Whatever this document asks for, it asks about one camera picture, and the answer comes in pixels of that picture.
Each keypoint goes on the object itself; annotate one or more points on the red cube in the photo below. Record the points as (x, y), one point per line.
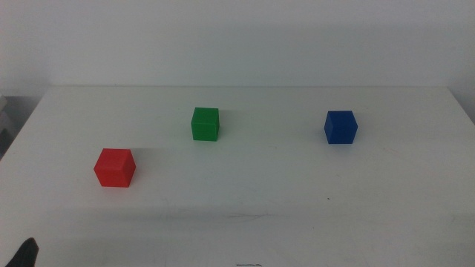
(115, 168)

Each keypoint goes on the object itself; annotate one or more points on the green cube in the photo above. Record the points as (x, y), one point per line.
(205, 124)

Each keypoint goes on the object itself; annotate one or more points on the blue cube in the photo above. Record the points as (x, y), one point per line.
(340, 128)

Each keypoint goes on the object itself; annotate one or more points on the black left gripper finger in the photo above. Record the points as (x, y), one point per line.
(25, 256)

